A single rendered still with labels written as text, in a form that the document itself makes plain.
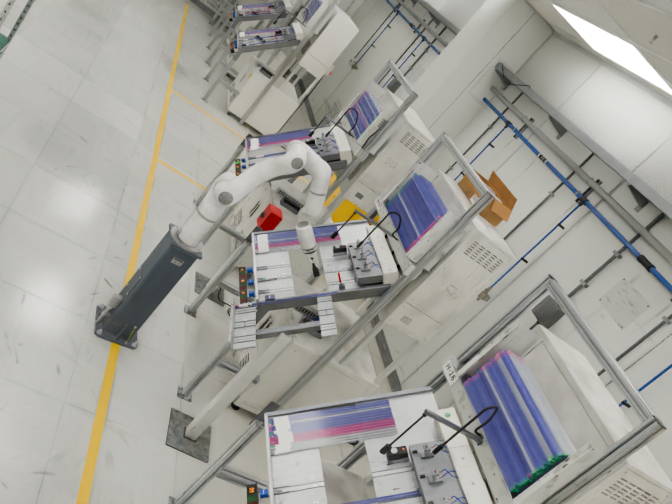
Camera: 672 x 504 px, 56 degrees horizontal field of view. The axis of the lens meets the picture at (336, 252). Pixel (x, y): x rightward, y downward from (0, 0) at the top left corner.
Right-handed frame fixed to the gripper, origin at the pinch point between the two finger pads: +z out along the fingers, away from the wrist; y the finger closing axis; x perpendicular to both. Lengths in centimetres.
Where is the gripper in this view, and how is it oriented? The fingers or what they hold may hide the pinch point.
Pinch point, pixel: (315, 272)
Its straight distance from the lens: 347.7
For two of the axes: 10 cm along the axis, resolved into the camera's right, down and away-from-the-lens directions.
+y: -1.5, -5.4, 8.3
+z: 2.0, 8.0, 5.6
